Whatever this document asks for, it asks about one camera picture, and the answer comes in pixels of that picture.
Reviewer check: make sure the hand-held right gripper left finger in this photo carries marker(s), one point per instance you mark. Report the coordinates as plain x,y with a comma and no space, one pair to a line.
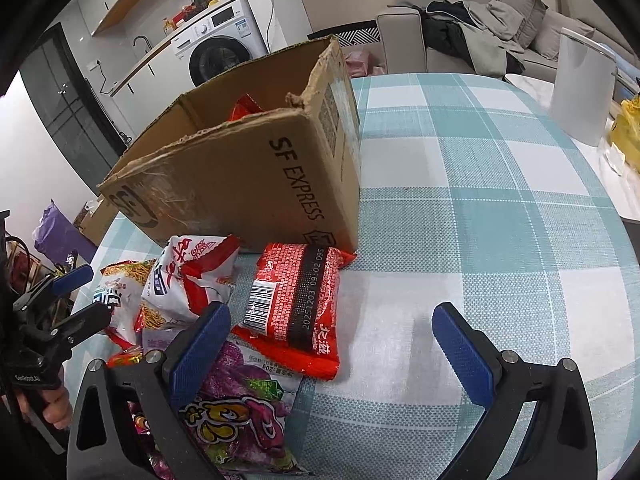
200,355

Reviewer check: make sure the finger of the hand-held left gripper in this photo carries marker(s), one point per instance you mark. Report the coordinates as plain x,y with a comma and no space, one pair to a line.
85,320
72,277

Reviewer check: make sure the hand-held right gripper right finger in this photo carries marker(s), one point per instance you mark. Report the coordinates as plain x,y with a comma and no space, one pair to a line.
462,355

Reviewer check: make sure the white red noodle snack packet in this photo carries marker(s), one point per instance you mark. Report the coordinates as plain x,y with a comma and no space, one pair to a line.
200,280
125,280

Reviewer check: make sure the small red gold packet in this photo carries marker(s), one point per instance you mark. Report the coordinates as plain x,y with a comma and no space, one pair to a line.
125,359

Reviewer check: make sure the large purple snack packet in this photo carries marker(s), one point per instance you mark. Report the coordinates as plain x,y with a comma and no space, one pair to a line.
240,410

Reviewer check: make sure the red instant noodle packet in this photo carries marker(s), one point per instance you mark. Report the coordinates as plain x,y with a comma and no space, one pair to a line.
295,310

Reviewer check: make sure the purple silver snack packet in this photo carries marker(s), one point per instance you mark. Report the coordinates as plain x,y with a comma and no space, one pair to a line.
145,460

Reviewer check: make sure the brown cardboard box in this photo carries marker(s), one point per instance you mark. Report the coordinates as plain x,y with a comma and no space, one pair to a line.
225,185

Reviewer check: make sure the red white balloon packet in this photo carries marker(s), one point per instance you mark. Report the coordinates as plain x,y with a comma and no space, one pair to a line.
245,107

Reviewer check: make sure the person's left hand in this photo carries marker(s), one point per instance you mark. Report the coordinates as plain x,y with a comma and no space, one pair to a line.
57,407

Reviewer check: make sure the purple plastic bag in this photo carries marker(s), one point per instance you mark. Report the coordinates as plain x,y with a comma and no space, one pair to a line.
60,235

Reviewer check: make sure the open floor cardboard box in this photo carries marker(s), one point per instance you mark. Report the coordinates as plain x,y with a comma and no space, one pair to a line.
97,220

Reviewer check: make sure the checked teal white tablecloth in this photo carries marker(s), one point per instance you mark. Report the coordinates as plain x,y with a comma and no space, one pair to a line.
450,210

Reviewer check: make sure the black glass door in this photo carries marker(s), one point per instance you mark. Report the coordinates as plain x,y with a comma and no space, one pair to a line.
65,110

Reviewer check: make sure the white kitchen counter cabinets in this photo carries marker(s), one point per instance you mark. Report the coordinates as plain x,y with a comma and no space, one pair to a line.
150,90

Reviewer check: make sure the metal kitchen faucet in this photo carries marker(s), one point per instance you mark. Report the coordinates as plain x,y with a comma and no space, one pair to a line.
141,40

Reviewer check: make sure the yellow bottle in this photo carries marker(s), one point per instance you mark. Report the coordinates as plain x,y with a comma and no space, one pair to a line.
166,26

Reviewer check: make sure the white washing machine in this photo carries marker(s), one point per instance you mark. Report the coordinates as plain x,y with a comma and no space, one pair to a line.
220,50

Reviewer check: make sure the yellow plastic bag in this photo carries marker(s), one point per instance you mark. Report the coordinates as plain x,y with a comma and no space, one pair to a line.
627,135

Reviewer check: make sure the red box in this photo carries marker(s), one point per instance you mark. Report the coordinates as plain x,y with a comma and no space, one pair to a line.
185,12

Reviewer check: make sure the white cylindrical kettle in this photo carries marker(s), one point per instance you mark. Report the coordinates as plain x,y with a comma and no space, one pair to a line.
580,90

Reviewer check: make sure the pink cloth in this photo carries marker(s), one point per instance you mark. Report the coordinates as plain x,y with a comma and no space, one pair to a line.
362,62

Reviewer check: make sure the grey coat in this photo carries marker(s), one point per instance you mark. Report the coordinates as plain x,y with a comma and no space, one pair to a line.
495,40

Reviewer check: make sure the black jacket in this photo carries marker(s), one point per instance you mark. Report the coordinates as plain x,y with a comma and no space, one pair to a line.
447,35

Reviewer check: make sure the beige sofa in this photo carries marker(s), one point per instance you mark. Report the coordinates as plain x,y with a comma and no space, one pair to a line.
400,40

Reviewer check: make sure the black white patterned stool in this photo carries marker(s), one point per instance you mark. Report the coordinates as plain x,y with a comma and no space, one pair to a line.
357,40

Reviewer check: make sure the light grey cushion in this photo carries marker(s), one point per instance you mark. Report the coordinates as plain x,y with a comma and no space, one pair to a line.
560,35

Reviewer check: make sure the dark grey cushion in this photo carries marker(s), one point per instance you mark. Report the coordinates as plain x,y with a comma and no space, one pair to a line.
522,10

